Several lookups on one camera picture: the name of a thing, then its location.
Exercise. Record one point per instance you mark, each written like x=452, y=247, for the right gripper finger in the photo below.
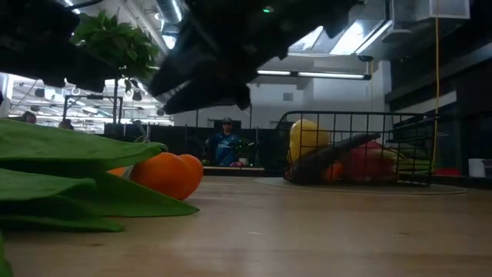
x=215, y=96
x=180, y=73

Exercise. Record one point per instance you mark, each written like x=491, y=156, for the orange bell pepper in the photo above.
x=165, y=173

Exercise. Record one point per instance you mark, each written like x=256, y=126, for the green leafy vegetable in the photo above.
x=57, y=184

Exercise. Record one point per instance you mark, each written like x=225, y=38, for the pink dragon fruit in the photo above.
x=365, y=163

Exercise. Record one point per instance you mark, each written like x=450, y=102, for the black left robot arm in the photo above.
x=34, y=38

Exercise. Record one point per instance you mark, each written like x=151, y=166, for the green potted plant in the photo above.
x=115, y=42

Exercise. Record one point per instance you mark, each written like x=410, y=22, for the person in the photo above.
x=28, y=117
x=225, y=148
x=66, y=124

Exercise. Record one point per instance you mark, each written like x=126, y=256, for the long ceiling light fixture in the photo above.
x=330, y=75

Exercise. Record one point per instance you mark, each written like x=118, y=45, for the dark purple eggplant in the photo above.
x=319, y=163

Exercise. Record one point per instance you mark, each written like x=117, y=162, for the small orange fruit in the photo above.
x=332, y=172

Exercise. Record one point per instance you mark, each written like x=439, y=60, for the white cup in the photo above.
x=476, y=168

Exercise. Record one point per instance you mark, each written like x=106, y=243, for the black partition wall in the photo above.
x=180, y=140

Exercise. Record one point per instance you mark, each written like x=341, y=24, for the silver ventilation duct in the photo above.
x=346, y=34

